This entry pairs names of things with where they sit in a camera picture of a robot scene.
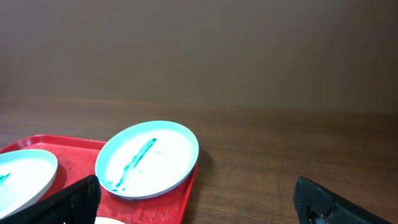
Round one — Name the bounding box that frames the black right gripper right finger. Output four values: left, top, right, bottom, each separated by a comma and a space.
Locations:
293, 176, 391, 224

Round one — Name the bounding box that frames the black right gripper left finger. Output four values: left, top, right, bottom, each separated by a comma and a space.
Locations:
1, 175, 101, 224

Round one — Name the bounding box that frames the white plate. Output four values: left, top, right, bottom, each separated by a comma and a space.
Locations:
1, 149, 58, 219
95, 217, 125, 224

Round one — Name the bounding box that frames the light blue plate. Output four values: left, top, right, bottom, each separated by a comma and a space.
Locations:
95, 121, 199, 200

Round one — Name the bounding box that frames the red plastic tray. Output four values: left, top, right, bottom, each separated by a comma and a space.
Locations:
1, 134, 198, 224

